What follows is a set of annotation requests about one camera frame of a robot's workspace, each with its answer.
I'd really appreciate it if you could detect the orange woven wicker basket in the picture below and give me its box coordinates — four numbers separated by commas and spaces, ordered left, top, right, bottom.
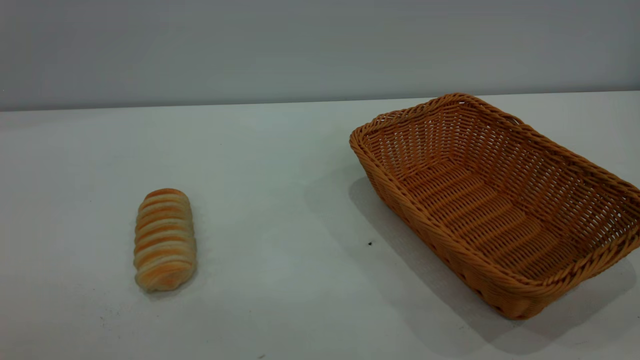
349, 92, 640, 321

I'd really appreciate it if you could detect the ridged orange striped bread roll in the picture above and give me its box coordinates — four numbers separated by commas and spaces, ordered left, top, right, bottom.
132, 188, 197, 293

